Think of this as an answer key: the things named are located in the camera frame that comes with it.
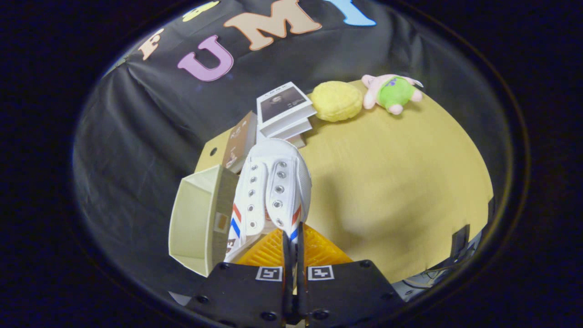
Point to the pink and green plush toy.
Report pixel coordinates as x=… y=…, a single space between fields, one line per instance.
x=394 y=93

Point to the pale pink edged book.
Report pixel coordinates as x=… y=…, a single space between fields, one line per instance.
x=299 y=141

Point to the white portrait cover book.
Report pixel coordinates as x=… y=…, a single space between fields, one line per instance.
x=282 y=102

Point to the black backdrop cloth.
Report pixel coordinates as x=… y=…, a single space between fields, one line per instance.
x=136 y=136

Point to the black upright bracket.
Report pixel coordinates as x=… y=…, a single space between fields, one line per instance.
x=460 y=241

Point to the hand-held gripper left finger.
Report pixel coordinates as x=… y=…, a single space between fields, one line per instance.
x=287 y=291

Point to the round yellow plush toy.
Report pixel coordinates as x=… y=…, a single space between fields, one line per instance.
x=337 y=101

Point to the white striped canvas shoe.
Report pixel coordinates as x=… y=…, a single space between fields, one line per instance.
x=273 y=155

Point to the plain white book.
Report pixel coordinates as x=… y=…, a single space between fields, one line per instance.
x=291 y=130

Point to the brown cover book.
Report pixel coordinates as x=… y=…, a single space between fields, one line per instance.
x=239 y=141

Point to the grey fabric storage box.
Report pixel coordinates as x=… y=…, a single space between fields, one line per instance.
x=191 y=223

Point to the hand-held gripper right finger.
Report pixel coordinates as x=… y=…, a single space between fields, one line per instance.
x=300 y=291

